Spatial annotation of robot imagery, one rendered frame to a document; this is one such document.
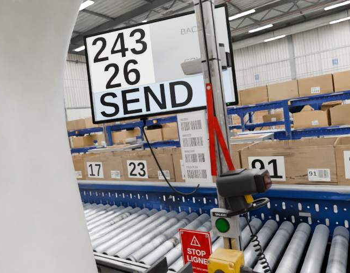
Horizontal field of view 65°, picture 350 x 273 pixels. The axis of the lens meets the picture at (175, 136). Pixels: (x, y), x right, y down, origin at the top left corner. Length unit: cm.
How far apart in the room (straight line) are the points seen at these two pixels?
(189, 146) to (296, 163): 64
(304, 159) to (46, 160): 117
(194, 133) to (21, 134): 60
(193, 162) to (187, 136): 7
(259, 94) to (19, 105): 590
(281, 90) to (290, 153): 467
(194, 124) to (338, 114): 489
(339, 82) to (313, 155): 456
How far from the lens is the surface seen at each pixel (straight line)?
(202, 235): 80
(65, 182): 18
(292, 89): 587
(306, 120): 559
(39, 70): 19
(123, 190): 180
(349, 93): 571
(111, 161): 187
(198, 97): 84
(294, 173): 130
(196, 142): 74
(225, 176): 66
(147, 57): 91
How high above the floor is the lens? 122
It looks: 3 degrees down
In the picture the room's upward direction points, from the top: 7 degrees counter-clockwise
